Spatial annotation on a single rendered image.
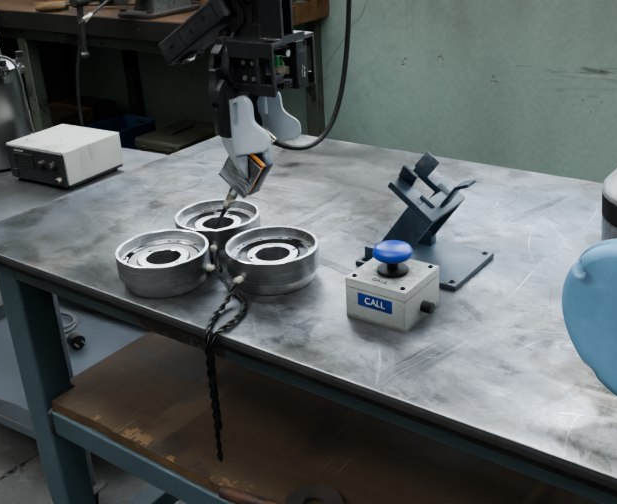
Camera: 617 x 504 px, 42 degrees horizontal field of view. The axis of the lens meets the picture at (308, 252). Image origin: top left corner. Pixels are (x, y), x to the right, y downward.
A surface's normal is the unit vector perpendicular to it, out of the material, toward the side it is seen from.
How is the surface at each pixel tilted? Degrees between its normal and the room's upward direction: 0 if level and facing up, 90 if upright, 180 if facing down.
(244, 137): 86
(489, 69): 90
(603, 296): 97
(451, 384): 0
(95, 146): 90
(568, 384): 0
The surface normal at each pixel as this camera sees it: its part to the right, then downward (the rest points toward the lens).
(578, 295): -0.79, 0.40
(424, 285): 0.81, 0.21
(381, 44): -0.59, 0.36
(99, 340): -0.05, -0.91
